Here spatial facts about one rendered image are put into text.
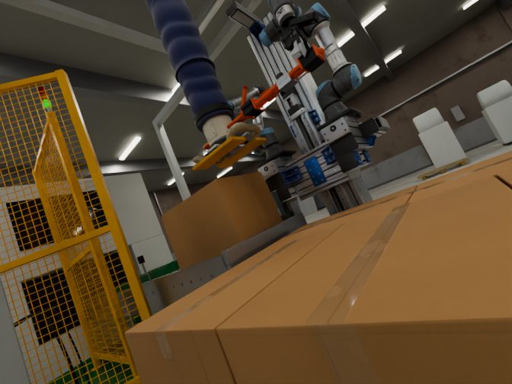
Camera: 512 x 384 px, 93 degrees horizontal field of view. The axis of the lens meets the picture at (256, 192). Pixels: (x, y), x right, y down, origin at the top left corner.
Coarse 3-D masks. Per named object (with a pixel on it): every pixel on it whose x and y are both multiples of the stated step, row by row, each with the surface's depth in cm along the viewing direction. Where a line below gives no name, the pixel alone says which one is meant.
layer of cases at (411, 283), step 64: (448, 192) 61; (256, 256) 95; (320, 256) 52; (384, 256) 36; (448, 256) 27; (192, 320) 46; (256, 320) 33; (320, 320) 26; (384, 320) 21; (448, 320) 18
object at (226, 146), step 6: (234, 138) 114; (240, 138) 118; (222, 144) 117; (228, 144) 116; (234, 144) 120; (216, 150) 120; (222, 150) 121; (228, 150) 125; (210, 156) 123; (216, 156) 126; (222, 156) 130; (204, 162) 128; (210, 162) 132; (198, 168) 133; (204, 168) 138
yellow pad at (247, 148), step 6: (258, 138) 130; (264, 138) 135; (246, 144) 132; (252, 144) 131; (258, 144) 136; (240, 150) 135; (246, 150) 137; (252, 150) 142; (234, 156) 139; (240, 156) 144; (222, 162) 145; (228, 162) 146; (234, 162) 151
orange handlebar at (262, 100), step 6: (318, 48) 95; (324, 54) 98; (294, 72) 102; (300, 72) 105; (276, 84) 108; (270, 90) 110; (276, 90) 113; (264, 96) 112; (270, 96) 113; (276, 96) 115; (258, 102) 115; (264, 102) 118; (240, 114) 122; (234, 120) 125; (228, 126) 128
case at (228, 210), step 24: (216, 192) 123; (240, 192) 131; (264, 192) 148; (168, 216) 152; (192, 216) 138; (216, 216) 126; (240, 216) 124; (264, 216) 138; (192, 240) 141; (216, 240) 129; (240, 240) 119; (192, 264) 145
